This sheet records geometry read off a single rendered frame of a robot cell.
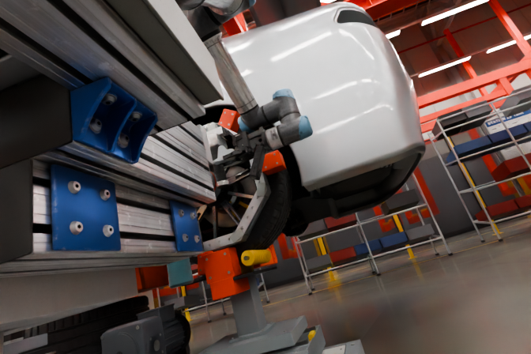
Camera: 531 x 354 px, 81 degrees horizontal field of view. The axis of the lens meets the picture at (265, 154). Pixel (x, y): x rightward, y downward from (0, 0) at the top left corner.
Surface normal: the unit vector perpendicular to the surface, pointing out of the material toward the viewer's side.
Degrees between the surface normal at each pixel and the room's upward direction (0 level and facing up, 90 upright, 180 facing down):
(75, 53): 180
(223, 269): 90
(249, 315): 90
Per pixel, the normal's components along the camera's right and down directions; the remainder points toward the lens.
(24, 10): 0.26, 0.90
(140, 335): 0.09, -0.38
